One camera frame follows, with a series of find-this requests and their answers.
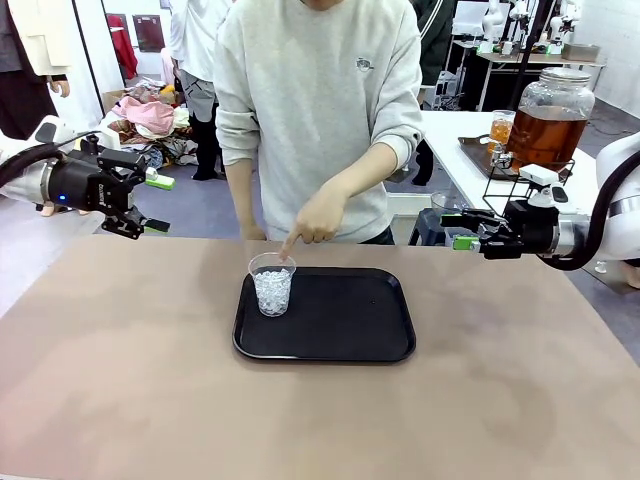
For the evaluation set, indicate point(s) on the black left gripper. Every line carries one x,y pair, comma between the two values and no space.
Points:
82,185

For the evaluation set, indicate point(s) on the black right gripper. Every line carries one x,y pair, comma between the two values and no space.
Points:
532,227

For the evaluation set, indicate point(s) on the clear plastic cup with ice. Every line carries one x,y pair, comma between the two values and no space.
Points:
272,295

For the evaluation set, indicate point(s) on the person's right forearm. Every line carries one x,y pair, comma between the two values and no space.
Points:
241,195

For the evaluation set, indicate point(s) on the person's left forearm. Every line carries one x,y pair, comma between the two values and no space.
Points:
367,172

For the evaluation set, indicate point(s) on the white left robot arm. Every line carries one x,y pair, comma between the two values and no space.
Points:
22,192

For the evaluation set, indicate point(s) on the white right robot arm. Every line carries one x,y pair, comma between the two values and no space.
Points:
627,230

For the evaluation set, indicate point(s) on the plastic cup with amber drink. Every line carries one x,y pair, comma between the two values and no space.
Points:
501,131

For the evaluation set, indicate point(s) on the glass dispenser with amber drink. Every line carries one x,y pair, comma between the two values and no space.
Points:
550,130

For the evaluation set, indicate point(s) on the person's right hand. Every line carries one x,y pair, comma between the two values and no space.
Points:
254,233

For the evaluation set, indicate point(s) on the person's left hand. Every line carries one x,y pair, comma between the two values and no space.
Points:
320,220

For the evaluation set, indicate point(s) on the black stool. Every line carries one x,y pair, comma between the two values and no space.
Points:
425,227

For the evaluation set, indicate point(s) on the brown tray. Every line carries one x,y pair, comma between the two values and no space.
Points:
477,155

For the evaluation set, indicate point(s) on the pile of colourful clothes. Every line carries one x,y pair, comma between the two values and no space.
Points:
145,115

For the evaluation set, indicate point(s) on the cardboard box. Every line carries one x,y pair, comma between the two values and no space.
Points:
114,100

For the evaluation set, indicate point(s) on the white side table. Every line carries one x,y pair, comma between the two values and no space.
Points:
460,122

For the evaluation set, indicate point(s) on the white computer case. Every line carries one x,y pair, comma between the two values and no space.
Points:
445,90

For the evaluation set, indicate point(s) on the red hanging garment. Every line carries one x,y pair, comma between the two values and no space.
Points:
122,47

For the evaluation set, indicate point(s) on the black plastic tray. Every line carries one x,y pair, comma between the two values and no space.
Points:
340,320

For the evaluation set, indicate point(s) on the person in white top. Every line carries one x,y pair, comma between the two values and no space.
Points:
192,50

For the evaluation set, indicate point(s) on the dark framed poster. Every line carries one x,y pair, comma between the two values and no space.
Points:
147,32

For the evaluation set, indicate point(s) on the black vertical pole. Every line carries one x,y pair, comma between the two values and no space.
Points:
525,65

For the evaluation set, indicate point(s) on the person in dark jacket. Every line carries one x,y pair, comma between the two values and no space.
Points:
435,45

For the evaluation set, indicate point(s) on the background workbench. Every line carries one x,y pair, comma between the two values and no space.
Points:
550,57

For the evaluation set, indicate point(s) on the person in grey sweatshirt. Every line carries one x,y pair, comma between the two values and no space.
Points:
315,100

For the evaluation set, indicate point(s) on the grey metal box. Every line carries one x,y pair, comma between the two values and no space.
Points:
580,52

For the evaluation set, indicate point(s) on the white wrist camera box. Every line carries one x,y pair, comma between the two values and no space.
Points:
537,174

